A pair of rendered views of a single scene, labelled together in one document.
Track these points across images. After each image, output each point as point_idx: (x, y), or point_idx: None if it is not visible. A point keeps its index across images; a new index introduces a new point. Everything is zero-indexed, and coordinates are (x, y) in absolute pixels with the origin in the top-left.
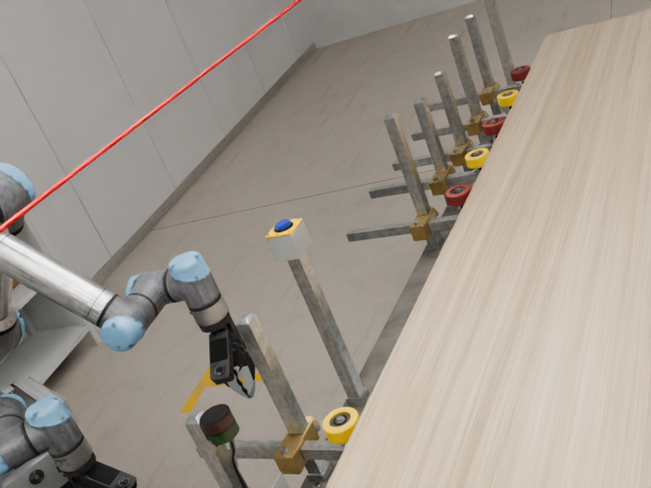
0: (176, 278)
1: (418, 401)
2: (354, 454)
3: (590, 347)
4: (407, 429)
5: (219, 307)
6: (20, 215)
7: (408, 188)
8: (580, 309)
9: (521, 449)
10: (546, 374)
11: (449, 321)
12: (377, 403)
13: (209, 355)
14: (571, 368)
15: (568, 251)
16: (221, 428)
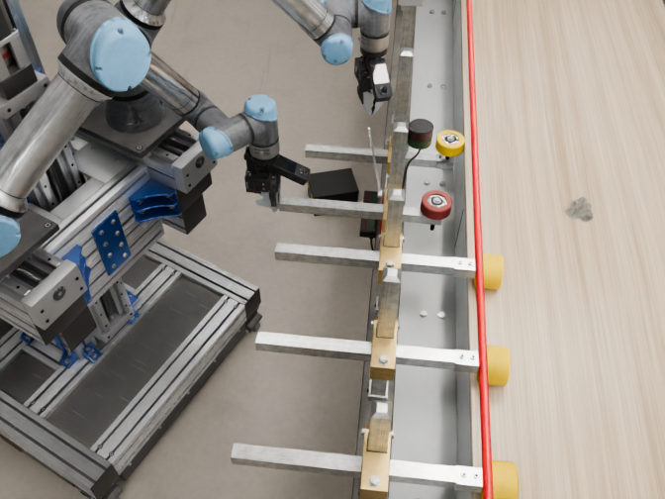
0: (372, 8)
1: (507, 131)
2: None
3: (614, 107)
4: (508, 149)
5: (388, 38)
6: None
7: None
8: (596, 79)
9: (599, 169)
10: (592, 122)
11: (500, 74)
12: None
13: (372, 77)
14: (608, 120)
15: (566, 35)
16: (428, 137)
